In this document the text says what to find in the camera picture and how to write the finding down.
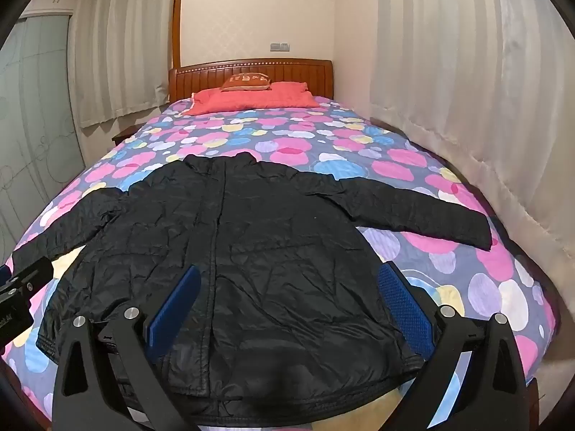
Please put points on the wooden headboard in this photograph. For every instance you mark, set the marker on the wooden headboard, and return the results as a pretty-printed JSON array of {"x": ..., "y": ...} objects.
[{"x": 202, "y": 78}]

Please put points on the frosted glass wardrobe door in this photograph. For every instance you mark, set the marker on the frosted glass wardrobe door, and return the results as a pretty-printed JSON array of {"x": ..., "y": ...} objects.
[{"x": 36, "y": 125}]

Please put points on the wall socket panel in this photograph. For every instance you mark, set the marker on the wall socket panel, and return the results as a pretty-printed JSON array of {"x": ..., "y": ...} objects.
[{"x": 280, "y": 46}]

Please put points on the long white wall curtain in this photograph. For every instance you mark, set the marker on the long white wall curtain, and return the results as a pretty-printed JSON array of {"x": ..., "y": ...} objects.
[{"x": 458, "y": 90}]

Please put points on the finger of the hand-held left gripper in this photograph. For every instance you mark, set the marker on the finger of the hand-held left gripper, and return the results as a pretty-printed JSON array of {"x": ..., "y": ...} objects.
[{"x": 31, "y": 276}]

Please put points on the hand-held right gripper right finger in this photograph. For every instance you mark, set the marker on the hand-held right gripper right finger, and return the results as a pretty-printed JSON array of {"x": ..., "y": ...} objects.
[{"x": 402, "y": 301}]

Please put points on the dark wooden nightstand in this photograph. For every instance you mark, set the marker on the dark wooden nightstand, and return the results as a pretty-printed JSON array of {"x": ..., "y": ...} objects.
[{"x": 125, "y": 135}]

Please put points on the black puffer jacket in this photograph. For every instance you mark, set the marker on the black puffer jacket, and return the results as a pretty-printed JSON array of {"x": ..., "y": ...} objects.
[{"x": 269, "y": 269}]

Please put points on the polka dot bed sheet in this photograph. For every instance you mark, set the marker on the polka dot bed sheet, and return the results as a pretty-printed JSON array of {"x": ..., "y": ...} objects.
[{"x": 278, "y": 137}]

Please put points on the red pillow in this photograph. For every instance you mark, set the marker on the red pillow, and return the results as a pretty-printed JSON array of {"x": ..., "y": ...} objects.
[{"x": 251, "y": 98}]

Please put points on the white window curtain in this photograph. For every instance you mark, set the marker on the white window curtain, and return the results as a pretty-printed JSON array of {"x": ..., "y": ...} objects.
[{"x": 125, "y": 40}]

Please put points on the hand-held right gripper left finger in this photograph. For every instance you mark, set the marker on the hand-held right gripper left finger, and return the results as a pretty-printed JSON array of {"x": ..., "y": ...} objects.
[{"x": 177, "y": 303}]

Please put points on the wooden door frame post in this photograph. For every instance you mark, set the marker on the wooden door frame post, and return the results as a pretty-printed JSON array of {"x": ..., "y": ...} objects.
[{"x": 177, "y": 18}]

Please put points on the small orange cushion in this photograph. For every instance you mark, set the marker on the small orange cushion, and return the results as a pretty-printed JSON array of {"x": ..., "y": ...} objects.
[{"x": 246, "y": 81}]

